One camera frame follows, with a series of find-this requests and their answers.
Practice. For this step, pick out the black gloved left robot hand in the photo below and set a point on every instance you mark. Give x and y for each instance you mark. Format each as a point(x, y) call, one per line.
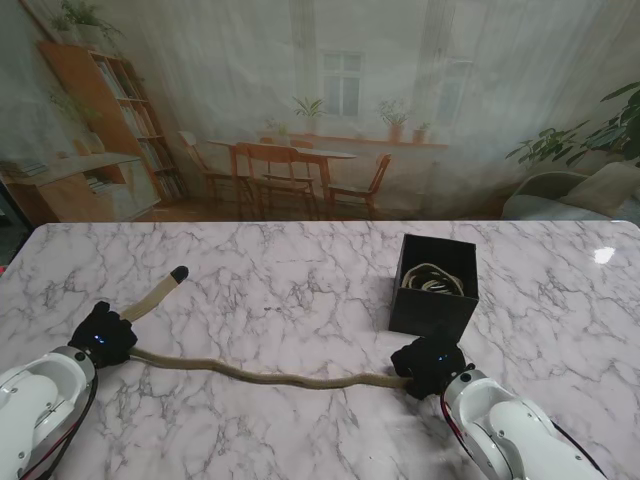
point(105, 337)

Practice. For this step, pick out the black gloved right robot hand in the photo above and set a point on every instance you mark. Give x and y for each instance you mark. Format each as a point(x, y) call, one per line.
point(430, 365)

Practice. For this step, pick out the black belt storage box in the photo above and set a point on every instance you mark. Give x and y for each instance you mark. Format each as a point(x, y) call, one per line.
point(430, 315)

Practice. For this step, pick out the dark brown woven belt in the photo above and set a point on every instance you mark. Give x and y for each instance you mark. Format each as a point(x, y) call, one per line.
point(431, 285)

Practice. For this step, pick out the beige woven belt double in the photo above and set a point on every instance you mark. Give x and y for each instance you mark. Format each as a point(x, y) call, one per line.
point(435, 277)
point(280, 378)

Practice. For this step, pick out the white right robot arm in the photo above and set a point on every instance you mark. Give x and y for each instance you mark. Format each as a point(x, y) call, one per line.
point(510, 430)

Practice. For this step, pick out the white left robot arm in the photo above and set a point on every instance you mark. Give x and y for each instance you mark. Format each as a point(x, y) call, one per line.
point(35, 400)

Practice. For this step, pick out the black panel beside backdrop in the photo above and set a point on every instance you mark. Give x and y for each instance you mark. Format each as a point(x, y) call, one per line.
point(7, 235)

